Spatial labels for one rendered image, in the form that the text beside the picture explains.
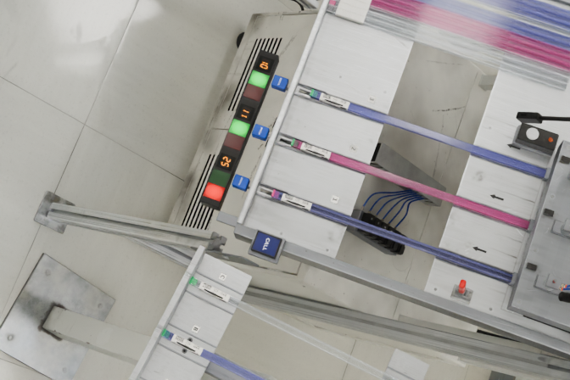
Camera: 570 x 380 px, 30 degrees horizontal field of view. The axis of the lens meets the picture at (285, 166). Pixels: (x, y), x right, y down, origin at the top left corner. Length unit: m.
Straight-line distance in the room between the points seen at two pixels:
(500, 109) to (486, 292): 0.37
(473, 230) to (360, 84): 0.37
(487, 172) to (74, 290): 1.12
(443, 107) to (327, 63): 0.55
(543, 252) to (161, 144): 1.18
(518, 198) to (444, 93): 0.59
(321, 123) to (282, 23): 0.74
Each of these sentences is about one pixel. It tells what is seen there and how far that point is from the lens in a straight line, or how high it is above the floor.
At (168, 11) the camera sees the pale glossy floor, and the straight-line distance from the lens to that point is 2.84.
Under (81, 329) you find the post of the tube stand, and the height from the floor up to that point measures 0.17.
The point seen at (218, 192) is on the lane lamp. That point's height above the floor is 0.66.
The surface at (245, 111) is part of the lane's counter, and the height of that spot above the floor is 0.65.
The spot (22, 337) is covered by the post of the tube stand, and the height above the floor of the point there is 0.01.
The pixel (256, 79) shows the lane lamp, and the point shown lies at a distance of 2.17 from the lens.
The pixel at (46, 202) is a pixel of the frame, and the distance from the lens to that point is 2.65.
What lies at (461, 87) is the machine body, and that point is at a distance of 2.70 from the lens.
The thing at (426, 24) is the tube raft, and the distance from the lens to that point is 2.20.
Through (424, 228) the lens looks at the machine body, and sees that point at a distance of 2.62.
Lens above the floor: 2.30
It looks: 48 degrees down
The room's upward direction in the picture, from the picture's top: 96 degrees clockwise
